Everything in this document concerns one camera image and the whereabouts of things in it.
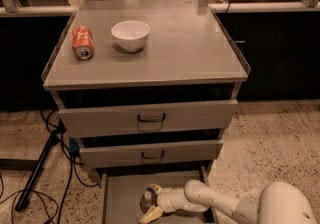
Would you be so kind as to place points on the grey drawer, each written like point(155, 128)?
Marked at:
point(122, 120)
point(122, 194)
point(130, 155)

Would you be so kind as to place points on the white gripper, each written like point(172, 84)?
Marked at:
point(165, 198)

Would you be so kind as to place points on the grey bottom drawer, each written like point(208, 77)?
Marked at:
point(122, 194)

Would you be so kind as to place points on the grey drawer cabinet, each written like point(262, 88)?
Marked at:
point(188, 57)

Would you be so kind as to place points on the black middle drawer handle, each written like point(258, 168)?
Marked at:
point(157, 156)

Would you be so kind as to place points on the clear plastic water bottle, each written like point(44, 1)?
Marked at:
point(148, 199)

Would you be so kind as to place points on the grey middle drawer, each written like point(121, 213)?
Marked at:
point(130, 155)

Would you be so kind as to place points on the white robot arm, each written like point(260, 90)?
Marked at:
point(279, 203)

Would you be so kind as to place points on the grey top drawer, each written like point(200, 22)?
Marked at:
point(122, 120)

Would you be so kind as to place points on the black drawer handle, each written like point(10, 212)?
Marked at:
point(157, 156)
point(151, 119)

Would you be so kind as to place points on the white ceramic bowl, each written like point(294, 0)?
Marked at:
point(130, 35)

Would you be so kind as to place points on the orange soda can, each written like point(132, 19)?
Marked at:
point(82, 43)

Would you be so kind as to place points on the black top drawer handle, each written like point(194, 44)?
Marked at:
point(151, 119)

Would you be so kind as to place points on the black tripod leg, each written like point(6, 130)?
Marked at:
point(52, 140)

